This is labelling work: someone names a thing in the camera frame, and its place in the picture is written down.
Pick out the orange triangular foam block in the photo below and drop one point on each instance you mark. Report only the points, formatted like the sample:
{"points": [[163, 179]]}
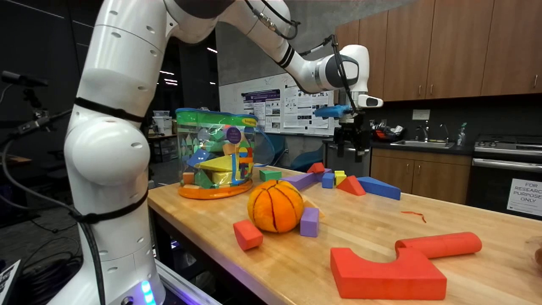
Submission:
{"points": [[351, 186]]}

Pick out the red foam cylinder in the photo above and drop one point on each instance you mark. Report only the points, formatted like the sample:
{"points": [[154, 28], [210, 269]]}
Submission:
{"points": [[442, 247]]}

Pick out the red foam block at back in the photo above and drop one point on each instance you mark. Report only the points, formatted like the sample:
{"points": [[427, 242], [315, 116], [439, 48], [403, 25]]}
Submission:
{"points": [[317, 169]]}

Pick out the wooden upper cabinets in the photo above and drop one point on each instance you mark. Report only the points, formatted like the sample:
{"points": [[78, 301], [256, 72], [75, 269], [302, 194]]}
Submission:
{"points": [[434, 50]]}

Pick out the kitchen sink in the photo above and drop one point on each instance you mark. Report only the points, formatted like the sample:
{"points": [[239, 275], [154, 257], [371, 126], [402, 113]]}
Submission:
{"points": [[422, 145]]}

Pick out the clear bag of foam blocks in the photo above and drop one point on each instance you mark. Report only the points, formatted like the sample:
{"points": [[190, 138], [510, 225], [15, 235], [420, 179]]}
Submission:
{"points": [[215, 152]]}

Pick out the yellow foam block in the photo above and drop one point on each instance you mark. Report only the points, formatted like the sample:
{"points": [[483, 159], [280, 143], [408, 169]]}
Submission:
{"points": [[339, 177]]}

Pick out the wooden cabinets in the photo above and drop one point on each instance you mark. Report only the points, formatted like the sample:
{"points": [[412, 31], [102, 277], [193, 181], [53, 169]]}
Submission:
{"points": [[434, 50], [444, 177]]}

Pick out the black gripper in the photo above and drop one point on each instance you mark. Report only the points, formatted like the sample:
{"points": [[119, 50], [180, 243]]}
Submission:
{"points": [[354, 131]]}

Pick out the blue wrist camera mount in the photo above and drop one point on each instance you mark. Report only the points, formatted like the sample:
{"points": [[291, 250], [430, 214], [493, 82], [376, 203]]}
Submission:
{"points": [[334, 111]]}

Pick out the whiteboard with poster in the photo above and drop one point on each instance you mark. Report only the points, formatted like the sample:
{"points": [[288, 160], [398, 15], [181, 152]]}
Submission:
{"points": [[280, 106]]}

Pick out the blue foam cube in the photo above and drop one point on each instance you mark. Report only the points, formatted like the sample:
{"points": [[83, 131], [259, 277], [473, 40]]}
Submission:
{"points": [[329, 181]]}

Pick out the purple foam cube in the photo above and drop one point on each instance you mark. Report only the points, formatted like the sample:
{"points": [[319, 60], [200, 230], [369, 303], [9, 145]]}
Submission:
{"points": [[310, 221]]}

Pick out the stainless oven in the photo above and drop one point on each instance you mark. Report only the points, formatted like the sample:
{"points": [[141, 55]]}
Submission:
{"points": [[507, 176]]}

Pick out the green foam block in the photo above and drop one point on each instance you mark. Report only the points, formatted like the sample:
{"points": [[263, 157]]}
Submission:
{"points": [[268, 176]]}

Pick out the orange plush basketball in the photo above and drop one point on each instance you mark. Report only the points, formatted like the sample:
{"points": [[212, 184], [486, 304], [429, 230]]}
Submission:
{"points": [[274, 206]]}

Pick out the long purple foam block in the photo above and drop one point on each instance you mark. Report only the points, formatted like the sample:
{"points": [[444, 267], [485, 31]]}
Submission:
{"points": [[302, 182]]}

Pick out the red notched foam block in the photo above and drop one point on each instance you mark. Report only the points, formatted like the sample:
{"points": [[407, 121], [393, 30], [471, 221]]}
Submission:
{"points": [[410, 277]]}

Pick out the blue foam wedge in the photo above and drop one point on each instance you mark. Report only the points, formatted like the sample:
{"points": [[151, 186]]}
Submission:
{"points": [[376, 187]]}

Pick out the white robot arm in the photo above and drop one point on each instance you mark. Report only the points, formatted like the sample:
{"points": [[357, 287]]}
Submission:
{"points": [[105, 152]]}

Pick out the small red foam block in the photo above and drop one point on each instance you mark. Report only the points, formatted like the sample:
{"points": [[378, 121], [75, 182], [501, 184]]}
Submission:
{"points": [[247, 237]]}

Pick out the wooden lower cabinets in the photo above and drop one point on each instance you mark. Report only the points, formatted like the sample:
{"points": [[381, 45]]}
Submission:
{"points": [[444, 177]]}

